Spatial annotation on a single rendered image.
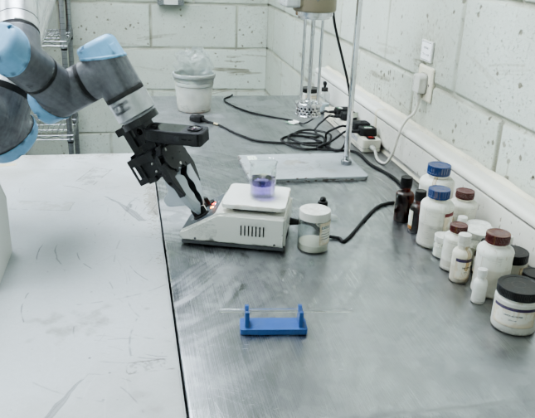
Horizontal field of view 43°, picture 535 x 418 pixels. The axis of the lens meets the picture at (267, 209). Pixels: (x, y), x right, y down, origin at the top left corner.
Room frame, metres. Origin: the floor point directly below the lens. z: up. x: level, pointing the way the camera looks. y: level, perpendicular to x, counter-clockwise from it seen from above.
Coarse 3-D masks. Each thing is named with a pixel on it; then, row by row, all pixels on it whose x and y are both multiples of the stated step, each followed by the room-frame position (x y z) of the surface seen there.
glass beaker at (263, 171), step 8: (256, 160) 1.23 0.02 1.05; (264, 160) 1.23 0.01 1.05; (272, 160) 1.23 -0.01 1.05; (256, 168) 1.18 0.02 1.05; (264, 168) 1.18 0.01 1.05; (272, 168) 1.19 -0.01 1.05; (256, 176) 1.19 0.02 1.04; (264, 176) 1.18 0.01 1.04; (272, 176) 1.19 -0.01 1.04; (256, 184) 1.19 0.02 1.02; (264, 184) 1.18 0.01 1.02; (272, 184) 1.19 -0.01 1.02; (256, 192) 1.19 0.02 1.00; (264, 192) 1.18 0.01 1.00; (272, 192) 1.19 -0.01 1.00; (264, 200) 1.18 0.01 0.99
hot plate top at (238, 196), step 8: (232, 184) 1.27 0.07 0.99; (240, 184) 1.27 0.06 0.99; (248, 184) 1.27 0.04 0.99; (232, 192) 1.22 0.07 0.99; (240, 192) 1.22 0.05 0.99; (248, 192) 1.23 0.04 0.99; (280, 192) 1.23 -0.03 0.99; (288, 192) 1.24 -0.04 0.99; (224, 200) 1.18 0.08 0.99; (232, 200) 1.18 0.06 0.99; (240, 200) 1.18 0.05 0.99; (248, 200) 1.19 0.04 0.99; (256, 200) 1.19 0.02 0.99; (272, 200) 1.19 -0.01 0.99; (280, 200) 1.19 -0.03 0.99; (288, 200) 1.20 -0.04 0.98; (232, 208) 1.16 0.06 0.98; (240, 208) 1.16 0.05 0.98; (248, 208) 1.16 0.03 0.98; (256, 208) 1.16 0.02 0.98; (264, 208) 1.15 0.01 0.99; (272, 208) 1.15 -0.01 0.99; (280, 208) 1.15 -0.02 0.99
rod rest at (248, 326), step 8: (248, 304) 0.89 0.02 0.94; (248, 312) 0.87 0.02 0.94; (240, 320) 0.88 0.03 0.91; (248, 320) 0.86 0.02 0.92; (256, 320) 0.89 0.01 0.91; (264, 320) 0.89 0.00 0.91; (272, 320) 0.89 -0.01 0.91; (280, 320) 0.89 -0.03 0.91; (288, 320) 0.89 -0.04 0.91; (296, 320) 0.89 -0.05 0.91; (304, 320) 0.89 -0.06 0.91; (240, 328) 0.86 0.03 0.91; (248, 328) 0.86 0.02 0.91; (256, 328) 0.86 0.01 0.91; (264, 328) 0.86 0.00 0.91; (272, 328) 0.86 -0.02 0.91; (280, 328) 0.87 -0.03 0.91; (288, 328) 0.87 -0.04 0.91; (296, 328) 0.87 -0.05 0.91; (304, 328) 0.87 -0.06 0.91
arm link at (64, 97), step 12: (60, 72) 1.17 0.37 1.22; (72, 72) 1.19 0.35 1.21; (60, 84) 1.16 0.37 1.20; (72, 84) 1.18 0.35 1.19; (36, 96) 1.15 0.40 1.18; (48, 96) 1.15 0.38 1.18; (60, 96) 1.17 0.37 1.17; (72, 96) 1.18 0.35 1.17; (84, 96) 1.19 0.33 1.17; (36, 108) 1.18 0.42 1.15; (48, 108) 1.18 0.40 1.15; (60, 108) 1.18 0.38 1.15; (72, 108) 1.19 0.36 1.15; (48, 120) 1.19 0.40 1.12; (60, 120) 1.21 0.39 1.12
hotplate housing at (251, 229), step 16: (224, 208) 1.18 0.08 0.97; (288, 208) 1.21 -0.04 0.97; (192, 224) 1.17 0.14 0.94; (208, 224) 1.16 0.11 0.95; (224, 224) 1.16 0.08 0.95; (240, 224) 1.15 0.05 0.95; (256, 224) 1.15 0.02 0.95; (272, 224) 1.15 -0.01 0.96; (288, 224) 1.19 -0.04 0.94; (192, 240) 1.17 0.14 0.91; (208, 240) 1.16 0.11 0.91; (224, 240) 1.16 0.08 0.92; (240, 240) 1.15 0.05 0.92; (256, 240) 1.15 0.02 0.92; (272, 240) 1.15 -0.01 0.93
